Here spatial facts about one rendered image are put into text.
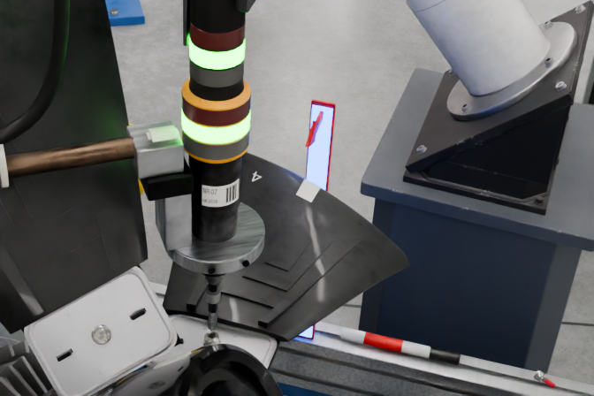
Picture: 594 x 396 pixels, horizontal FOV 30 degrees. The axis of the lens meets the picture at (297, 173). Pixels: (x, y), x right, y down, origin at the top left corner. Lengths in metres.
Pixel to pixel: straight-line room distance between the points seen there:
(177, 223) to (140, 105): 2.50
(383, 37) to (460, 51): 2.21
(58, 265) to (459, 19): 0.76
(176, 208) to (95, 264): 0.07
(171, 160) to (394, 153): 0.82
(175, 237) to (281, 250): 0.22
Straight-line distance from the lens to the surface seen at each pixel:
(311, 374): 1.35
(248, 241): 0.75
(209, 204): 0.73
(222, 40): 0.66
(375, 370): 1.32
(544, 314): 1.54
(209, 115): 0.68
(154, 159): 0.70
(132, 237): 0.76
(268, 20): 3.65
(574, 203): 1.47
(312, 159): 1.14
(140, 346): 0.78
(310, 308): 0.90
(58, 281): 0.76
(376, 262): 1.00
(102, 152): 0.70
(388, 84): 3.37
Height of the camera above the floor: 1.80
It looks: 37 degrees down
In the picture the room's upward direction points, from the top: 4 degrees clockwise
